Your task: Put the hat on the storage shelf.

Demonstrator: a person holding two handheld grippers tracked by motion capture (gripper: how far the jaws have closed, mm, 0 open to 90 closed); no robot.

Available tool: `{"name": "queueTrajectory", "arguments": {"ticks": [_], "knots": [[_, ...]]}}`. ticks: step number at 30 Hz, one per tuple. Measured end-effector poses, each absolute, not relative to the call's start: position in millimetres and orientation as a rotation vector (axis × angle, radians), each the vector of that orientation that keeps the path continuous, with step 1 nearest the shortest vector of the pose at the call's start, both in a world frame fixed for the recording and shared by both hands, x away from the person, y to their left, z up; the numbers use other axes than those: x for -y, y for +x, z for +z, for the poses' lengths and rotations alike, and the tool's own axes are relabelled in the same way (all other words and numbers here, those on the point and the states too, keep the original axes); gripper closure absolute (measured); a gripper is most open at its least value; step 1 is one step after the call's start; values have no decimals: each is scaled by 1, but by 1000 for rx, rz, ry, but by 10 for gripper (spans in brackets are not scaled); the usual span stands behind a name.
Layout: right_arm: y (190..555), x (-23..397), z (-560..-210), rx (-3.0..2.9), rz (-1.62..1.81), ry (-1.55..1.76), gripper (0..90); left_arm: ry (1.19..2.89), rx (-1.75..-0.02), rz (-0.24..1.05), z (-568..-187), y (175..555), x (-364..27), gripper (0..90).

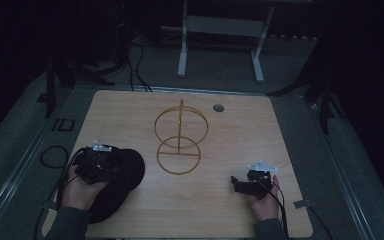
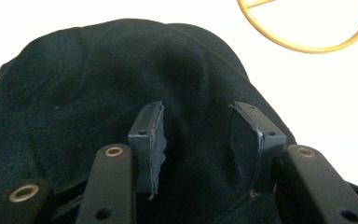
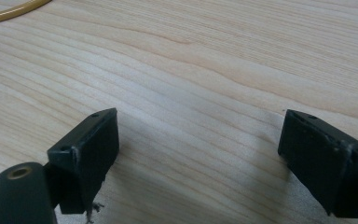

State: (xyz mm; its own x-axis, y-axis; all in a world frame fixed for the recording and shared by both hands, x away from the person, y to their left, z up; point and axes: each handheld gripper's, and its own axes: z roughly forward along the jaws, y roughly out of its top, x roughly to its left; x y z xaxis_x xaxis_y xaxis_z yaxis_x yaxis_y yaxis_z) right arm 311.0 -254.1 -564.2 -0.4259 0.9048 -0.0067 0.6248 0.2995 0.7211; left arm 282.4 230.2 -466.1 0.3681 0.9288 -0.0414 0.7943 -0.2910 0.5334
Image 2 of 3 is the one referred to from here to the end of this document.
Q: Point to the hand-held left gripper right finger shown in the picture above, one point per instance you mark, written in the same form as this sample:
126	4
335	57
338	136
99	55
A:
254	137

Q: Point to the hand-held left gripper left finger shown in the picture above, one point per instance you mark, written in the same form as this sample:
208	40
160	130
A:
144	137

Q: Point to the dark cloth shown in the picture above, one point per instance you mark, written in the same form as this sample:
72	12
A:
112	102

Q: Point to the round wooden hoop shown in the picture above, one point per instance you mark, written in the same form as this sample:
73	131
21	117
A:
307	48

